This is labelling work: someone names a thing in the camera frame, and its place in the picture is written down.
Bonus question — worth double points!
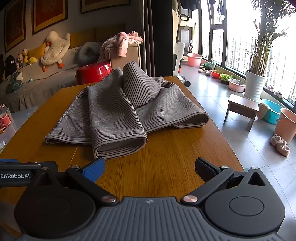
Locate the grey striped knit garment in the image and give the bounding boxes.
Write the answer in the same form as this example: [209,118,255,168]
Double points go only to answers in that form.
[45,61,209,159]

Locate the pink clothes pile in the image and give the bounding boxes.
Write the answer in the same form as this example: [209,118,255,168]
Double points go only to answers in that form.
[98,31,144,62]

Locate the glass jar red label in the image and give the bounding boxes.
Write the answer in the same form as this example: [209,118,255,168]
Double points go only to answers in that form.
[0,104,18,151]

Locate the pink fluffy slippers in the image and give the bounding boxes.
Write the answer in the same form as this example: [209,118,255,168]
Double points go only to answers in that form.
[270,134,291,157]

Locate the small dark wooden stool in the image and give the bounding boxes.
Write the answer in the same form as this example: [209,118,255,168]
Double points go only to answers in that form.
[224,94,259,132]

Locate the teal plastic basin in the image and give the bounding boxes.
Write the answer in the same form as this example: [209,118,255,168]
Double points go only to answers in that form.
[261,99,282,125]

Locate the grey sofa bed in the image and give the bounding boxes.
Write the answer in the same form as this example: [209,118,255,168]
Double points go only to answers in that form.
[0,46,102,114]

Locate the pink plastic bucket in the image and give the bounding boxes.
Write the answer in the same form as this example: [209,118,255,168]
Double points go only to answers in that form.
[274,108,296,143]

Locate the pink bowl planter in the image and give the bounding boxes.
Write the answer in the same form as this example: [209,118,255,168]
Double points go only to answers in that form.
[228,78,246,93]

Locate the green leafy vegetables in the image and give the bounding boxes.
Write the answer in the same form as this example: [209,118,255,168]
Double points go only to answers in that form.
[220,73,234,84]

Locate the red bowl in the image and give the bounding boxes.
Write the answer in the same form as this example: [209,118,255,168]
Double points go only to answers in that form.
[211,70,221,79]

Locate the white ribbed plant pot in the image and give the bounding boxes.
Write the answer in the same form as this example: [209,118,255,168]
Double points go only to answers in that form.
[244,70,267,102]

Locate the red round stool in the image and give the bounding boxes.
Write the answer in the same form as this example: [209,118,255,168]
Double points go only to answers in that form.
[76,62,112,85]

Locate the small plush toys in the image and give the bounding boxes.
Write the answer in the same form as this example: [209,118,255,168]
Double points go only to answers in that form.
[16,49,38,70]

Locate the pink basin far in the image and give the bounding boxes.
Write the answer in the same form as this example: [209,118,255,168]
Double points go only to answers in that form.
[187,53,202,68]

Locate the grey neck pillow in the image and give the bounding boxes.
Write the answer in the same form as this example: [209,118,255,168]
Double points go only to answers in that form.
[76,42,101,67]

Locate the beige cardboard box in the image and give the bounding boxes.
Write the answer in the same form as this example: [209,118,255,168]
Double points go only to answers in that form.
[108,44,141,69]

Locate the white goose plush toy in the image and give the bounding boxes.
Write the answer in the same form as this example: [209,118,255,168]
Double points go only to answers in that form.
[40,31,71,72]

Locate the white vacuum cleaner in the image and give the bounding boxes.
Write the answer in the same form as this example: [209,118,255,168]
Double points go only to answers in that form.
[173,43,191,87]

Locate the tall green potted plant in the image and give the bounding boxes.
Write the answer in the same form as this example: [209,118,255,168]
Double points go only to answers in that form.
[250,0,295,77]

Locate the framed red wall picture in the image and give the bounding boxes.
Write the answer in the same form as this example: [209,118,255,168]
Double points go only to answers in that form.
[32,0,68,35]

